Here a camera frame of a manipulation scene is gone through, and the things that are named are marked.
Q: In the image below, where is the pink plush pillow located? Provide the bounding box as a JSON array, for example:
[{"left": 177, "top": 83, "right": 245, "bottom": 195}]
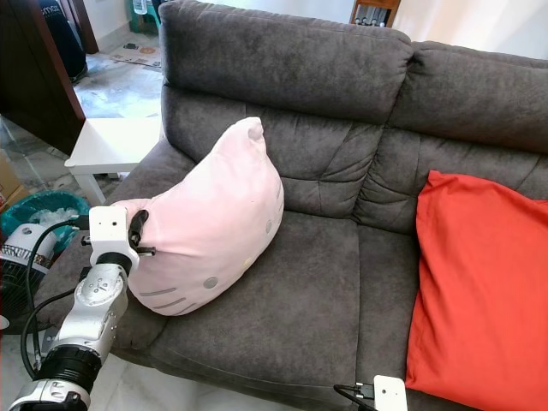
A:
[{"left": 113, "top": 117, "right": 285, "bottom": 318}]

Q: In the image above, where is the printed floor mat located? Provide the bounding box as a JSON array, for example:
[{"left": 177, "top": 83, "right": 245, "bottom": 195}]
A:
[{"left": 107, "top": 45, "right": 164, "bottom": 69}]

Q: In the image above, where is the two-seat brown fabric sofa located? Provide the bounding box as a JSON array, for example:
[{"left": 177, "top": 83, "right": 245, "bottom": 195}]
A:
[{"left": 86, "top": 0, "right": 548, "bottom": 410}]

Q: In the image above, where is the red pillow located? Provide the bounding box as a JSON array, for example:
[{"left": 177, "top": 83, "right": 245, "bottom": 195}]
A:
[{"left": 405, "top": 170, "right": 548, "bottom": 411}]

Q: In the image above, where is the white side table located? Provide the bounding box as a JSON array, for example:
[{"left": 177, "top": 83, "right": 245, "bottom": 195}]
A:
[{"left": 64, "top": 117, "right": 164, "bottom": 206}]

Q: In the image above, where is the teal plastic basket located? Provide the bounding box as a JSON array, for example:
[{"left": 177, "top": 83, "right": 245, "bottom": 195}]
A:
[{"left": 2, "top": 190, "right": 91, "bottom": 253}]

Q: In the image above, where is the black standing fan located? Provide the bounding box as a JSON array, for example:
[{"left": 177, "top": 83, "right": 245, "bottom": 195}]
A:
[{"left": 0, "top": 224, "right": 57, "bottom": 335}]

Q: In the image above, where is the cardboard box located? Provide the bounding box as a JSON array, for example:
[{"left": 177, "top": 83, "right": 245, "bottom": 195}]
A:
[{"left": 0, "top": 154, "right": 28, "bottom": 206}]

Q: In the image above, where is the dark wooden cabinet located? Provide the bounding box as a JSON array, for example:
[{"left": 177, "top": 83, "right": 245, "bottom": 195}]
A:
[{"left": 0, "top": 0, "right": 88, "bottom": 157}]

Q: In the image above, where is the black bag with white lettering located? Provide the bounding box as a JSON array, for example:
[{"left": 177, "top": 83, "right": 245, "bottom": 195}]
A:
[{"left": 43, "top": 0, "right": 88, "bottom": 82}]

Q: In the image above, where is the green plastic stool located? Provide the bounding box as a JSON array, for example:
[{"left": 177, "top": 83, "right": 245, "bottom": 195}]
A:
[{"left": 133, "top": 0, "right": 164, "bottom": 35}]

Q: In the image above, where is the brown wooden door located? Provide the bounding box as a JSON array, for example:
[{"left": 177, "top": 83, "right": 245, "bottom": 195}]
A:
[{"left": 70, "top": 0, "right": 102, "bottom": 54}]

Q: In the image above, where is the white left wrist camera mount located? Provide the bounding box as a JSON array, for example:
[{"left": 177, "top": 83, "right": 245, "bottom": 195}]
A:
[{"left": 88, "top": 205, "right": 140, "bottom": 266}]

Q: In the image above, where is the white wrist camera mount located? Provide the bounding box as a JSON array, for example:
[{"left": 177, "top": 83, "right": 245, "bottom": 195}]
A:
[
  {"left": 372, "top": 375, "right": 408, "bottom": 411},
  {"left": 88, "top": 205, "right": 140, "bottom": 266}
]

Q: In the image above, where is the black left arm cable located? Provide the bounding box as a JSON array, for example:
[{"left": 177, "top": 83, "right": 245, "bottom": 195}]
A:
[{"left": 21, "top": 218, "right": 91, "bottom": 382}]

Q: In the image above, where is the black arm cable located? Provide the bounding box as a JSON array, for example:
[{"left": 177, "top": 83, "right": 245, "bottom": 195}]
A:
[
  {"left": 21, "top": 218, "right": 91, "bottom": 382},
  {"left": 334, "top": 383, "right": 376, "bottom": 403}
]

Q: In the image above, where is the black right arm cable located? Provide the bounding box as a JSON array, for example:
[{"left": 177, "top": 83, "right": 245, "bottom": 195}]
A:
[{"left": 334, "top": 383, "right": 376, "bottom": 403}]

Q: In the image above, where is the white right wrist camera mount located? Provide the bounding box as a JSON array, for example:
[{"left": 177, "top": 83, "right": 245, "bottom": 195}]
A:
[{"left": 372, "top": 375, "right": 408, "bottom": 411}]

